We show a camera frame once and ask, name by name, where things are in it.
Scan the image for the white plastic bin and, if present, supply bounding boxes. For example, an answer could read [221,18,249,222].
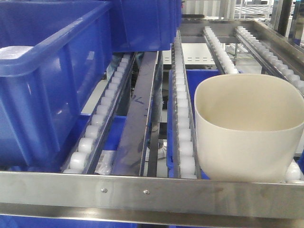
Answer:
[194,74,304,183]

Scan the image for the steel divider bar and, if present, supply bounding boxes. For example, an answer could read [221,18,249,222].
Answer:
[112,51,159,176]

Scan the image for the roller track far left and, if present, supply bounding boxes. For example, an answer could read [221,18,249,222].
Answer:
[61,53,135,174]

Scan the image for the roller track middle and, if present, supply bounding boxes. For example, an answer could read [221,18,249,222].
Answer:
[203,27,239,75]

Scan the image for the blue crate rear centre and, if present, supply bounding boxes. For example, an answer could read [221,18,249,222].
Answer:
[110,0,182,52]

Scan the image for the large blue crate front left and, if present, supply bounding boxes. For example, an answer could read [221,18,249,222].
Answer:
[0,0,112,166]

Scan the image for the steel front shelf rail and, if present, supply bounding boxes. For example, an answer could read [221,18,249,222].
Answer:
[0,171,304,228]

